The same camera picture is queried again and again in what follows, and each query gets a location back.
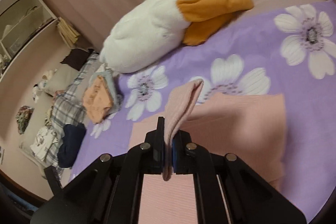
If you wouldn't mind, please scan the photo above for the white patterned cloth pile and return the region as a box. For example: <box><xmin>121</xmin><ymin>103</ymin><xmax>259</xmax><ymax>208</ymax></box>
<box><xmin>30</xmin><ymin>126</ymin><xmax>59</xmax><ymax>161</ymax></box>

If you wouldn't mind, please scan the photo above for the white wall shelf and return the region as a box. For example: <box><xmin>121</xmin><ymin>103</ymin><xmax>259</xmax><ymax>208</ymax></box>
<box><xmin>1</xmin><ymin>0</ymin><xmax>56</xmax><ymax>75</ymax></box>

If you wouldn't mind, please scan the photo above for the white plush goose toy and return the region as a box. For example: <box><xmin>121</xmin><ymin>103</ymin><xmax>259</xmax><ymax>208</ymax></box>
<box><xmin>99</xmin><ymin>0</ymin><xmax>254</xmax><ymax>73</ymax></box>

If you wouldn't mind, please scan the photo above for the orange cartoon print garment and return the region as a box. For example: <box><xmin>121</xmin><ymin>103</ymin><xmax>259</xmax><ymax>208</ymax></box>
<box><xmin>83</xmin><ymin>76</ymin><xmax>114</xmax><ymax>123</ymax></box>

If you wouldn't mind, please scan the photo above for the black garment on pillow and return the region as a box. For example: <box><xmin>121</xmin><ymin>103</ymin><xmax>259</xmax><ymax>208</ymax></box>
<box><xmin>60</xmin><ymin>48</ymin><xmax>94</xmax><ymax>71</ymax></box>

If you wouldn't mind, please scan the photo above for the colourful floral small cloth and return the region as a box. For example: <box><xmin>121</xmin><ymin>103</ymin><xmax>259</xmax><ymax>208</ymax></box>
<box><xmin>15</xmin><ymin>106</ymin><xmax>34</xmax><ymax>135</ymax></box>

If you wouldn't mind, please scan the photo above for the grey folded garment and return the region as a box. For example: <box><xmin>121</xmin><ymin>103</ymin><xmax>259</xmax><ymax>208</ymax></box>
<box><xmin>89</xmin><ymin>70</ymin><xmax>123</xmax><ymax>115</ymax></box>

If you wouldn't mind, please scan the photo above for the dark navy folded garment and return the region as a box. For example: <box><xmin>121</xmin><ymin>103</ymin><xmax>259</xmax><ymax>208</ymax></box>
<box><xmin>57</xmin><ymin>123</ymin><xmax>87</xmax><ymax>168</ymax></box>

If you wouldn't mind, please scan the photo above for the pink knit sweater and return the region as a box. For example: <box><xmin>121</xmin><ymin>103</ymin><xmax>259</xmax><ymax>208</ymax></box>
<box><xmin>128</xmin><ymin>78</ymin><xmax>287</xmax><ymax>224</ymax></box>

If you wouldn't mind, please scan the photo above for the purple floral bed sheet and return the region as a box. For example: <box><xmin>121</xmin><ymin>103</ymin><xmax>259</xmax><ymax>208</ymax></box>
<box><xmin>72</xmin><ymin>1</ymin><xmax>335</xmax><ymax>221</ymax></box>

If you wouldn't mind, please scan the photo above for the grey plaid blanket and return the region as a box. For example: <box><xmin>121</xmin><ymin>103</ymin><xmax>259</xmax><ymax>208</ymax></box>
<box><xmin>36</xmin><ymin>52</ymin><xmax>100</xmax><ymax>170</ymax></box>

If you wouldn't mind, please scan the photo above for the beige pillow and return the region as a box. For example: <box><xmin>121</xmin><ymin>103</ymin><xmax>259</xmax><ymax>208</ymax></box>
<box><xmin>43</xmin><ymin>64</ymin><xmax>79</xmax><ymax>96</ymax></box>

